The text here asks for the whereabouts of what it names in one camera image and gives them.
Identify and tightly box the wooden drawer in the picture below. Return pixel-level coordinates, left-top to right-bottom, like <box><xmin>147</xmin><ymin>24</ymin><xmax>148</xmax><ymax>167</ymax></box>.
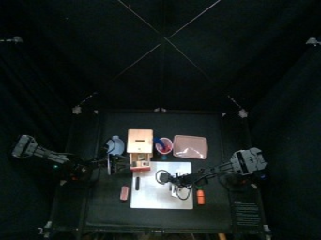
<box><xmin>129</xmin><ymin>152</ymin><xmax>152</xmax><ymax>173</ymax></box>

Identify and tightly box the wooden drawer cabinet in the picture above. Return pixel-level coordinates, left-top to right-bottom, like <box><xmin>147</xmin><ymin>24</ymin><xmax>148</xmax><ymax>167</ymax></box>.
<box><xmin>125</xmin><ymin>128</ymin><xmax>153</xmax><ymax>155</ymax></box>

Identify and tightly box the blue plate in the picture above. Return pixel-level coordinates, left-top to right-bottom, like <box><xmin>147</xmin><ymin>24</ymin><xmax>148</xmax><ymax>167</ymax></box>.
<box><xmin>104</xmin><ymin>135</ymin><xmax>127</xmax><ymax>158</ymax></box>

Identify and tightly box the orange toy carrot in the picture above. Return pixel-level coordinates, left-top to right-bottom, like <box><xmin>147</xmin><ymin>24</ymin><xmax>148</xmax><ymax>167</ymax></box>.
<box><xmin>195</xmin><ymin>186</ymin><xmax>207</xmax><ymax>206</ymax></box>

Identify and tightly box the white cutting board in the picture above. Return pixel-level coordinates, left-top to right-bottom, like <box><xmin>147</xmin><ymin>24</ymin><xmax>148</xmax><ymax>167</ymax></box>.
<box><xmin>129</xmin><ymin>161</ymin><xmax>193</xmax><ymax>210</ymax></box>

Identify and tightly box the pink rectangular block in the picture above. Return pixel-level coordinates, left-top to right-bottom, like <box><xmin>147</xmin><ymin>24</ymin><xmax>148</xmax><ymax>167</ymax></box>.
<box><xmin>119</xmin><ymin>186</ymin><xmax>131</xmax><ymax>202</ymax></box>

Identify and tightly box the pink square tray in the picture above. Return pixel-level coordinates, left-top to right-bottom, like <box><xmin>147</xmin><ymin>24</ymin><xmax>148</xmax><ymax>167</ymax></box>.
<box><xmin>171</xmin><ymin>134</ymin><xmax>209</xmax><ymax>160</ymax></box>

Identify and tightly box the thin diagonal brace wire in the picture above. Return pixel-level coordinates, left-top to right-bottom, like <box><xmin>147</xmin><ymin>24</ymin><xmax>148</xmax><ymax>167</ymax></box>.
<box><xmin>116</xmin><ymin>0</ymin><xmax>246</xmax><ymax>112</ymax></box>
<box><xmin>80</xmin><ymin>0</ymin><xmax>222</xmax><ymax>102</ymax></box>

